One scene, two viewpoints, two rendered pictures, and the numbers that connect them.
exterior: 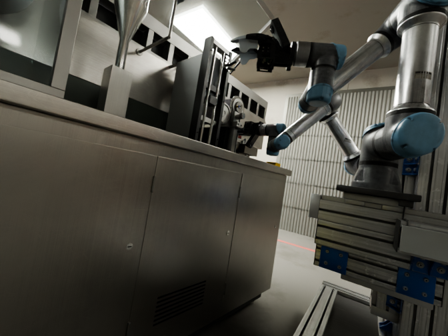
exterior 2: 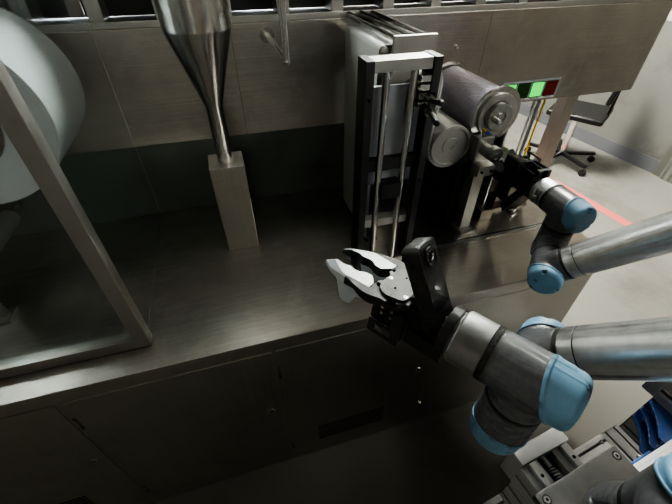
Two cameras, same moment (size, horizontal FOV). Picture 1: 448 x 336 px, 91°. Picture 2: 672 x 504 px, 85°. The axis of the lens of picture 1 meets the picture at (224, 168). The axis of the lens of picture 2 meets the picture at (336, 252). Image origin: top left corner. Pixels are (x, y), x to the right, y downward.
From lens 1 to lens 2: 94 cm
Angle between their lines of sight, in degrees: 53
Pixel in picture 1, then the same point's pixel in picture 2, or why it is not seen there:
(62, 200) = (191, 407)
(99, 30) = not seen: hidden behind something
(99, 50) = not seen: hidden behind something
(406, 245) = not seen: outside the picture
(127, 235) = (265, 406)
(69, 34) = (115, 296)
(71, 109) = (154, 374)
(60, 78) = (135, 331)
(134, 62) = (263, 62)
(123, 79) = (233, 181)
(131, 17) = (203, 71)
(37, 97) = (123, 381)
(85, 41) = (175, 78)
